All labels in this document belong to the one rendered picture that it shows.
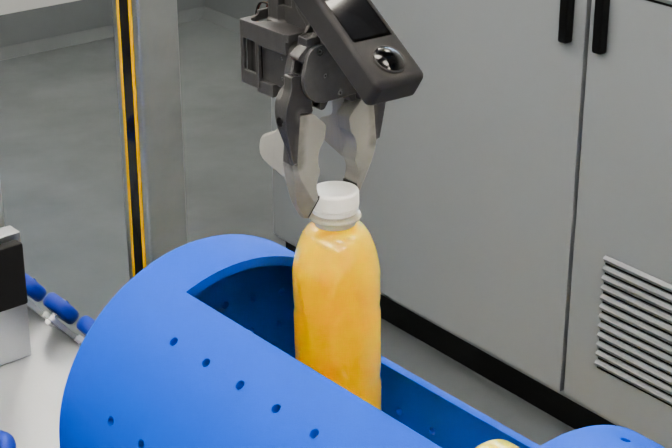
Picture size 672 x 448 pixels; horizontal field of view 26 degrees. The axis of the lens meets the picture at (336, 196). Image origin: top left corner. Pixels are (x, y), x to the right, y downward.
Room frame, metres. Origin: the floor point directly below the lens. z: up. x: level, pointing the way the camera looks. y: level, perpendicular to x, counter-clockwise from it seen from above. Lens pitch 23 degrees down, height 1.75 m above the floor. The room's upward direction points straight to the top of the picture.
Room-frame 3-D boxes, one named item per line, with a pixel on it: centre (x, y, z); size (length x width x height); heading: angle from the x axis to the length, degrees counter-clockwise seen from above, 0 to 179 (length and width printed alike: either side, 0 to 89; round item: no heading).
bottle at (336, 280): (1.06, 0.00, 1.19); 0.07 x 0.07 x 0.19
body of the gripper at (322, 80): (1.08, 0.02, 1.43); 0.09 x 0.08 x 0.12; 40
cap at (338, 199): (1.06, 0.00, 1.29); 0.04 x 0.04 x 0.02
